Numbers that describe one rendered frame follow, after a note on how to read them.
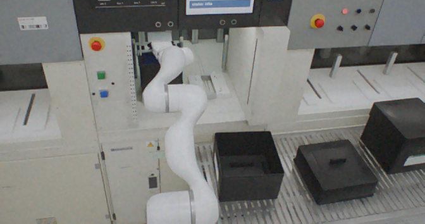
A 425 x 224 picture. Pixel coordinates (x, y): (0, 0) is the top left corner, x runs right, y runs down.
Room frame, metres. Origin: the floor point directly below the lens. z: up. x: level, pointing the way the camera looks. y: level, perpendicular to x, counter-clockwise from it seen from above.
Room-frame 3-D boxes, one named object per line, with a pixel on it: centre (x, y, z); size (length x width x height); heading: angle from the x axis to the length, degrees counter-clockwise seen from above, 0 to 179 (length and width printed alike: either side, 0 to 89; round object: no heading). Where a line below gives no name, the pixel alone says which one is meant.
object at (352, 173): (1.22, -0.62, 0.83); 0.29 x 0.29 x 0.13; 15
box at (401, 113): (1.42, -1.01, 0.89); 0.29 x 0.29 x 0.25; 15
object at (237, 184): (1.17, -0.18, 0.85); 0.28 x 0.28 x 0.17; 9
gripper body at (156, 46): (1.59, 0.26, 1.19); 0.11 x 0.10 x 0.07; 21
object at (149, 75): (1.67, 0.29, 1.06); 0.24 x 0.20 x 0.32; 104
